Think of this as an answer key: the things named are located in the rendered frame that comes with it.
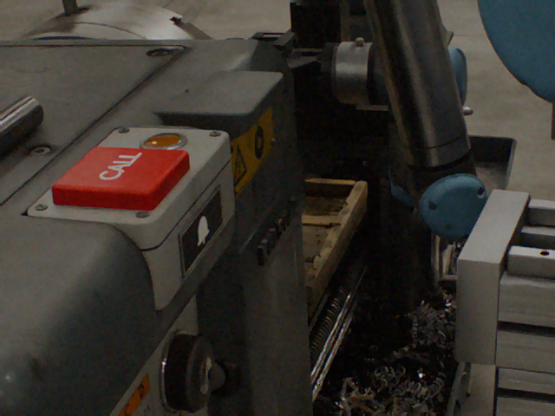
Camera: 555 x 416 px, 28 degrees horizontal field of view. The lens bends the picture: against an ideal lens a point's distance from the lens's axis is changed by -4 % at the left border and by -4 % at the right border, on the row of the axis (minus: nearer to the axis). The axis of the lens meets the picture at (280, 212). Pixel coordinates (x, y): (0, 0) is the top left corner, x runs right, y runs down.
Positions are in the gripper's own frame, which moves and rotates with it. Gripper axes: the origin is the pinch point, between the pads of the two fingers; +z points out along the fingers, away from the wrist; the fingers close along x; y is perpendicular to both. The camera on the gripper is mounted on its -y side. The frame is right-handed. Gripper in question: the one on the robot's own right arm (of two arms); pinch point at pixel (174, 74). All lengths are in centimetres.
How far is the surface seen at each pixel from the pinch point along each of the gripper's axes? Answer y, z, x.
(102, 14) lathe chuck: -28.3, -4.6, 15.3
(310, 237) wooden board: -1.9, -16.5, -20.0
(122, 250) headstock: -78, -28, 16
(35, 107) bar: -65, -17, 19
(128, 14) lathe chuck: -27.2, -6.9, 14.9
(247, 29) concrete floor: 409, 126, -107
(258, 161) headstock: -51, -27, 10
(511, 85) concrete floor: 336, -14, -108
